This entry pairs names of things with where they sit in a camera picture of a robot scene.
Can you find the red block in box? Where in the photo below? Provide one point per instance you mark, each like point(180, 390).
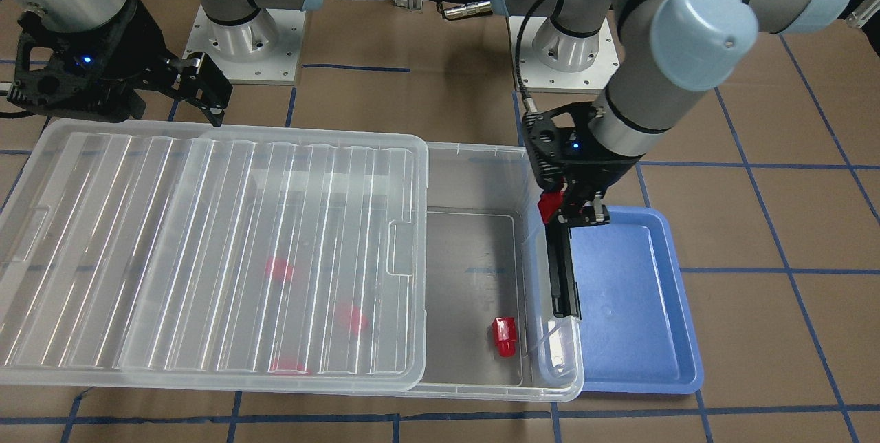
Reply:
point(279, 270)
point(286, 366)
point(350, 319)

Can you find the clear plastic storage box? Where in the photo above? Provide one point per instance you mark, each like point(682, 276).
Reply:
point(431, 251)

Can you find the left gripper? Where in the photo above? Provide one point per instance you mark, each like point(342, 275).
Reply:
point(606, 166)

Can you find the metal cable connector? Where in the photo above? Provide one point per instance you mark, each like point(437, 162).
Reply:
point(464, 11)

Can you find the red block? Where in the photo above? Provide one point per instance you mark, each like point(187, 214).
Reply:
point(279, 270)
point(505, 336)
point(286, 366)
point(350, 319)
point(549, 204)

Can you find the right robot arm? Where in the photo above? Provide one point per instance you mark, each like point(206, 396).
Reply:
point(78, 15)

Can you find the aluminium rail corner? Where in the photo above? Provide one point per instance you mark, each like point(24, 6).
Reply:
point(862, 13)

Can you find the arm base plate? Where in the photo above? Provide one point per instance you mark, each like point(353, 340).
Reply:
point(265, 51)
point(551, 62)

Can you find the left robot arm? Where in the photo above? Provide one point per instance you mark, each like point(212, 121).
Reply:
point(675, 51)

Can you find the clear ribbed box lid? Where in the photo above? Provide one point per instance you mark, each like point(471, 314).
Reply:
point(78, 233)

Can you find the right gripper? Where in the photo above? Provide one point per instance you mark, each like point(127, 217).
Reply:
point(139, 38)

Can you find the black box latch handle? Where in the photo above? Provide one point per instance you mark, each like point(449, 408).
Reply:
point(564, 289)

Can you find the blue plastic tray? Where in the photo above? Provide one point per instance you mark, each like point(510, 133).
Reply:
point(637, 332)

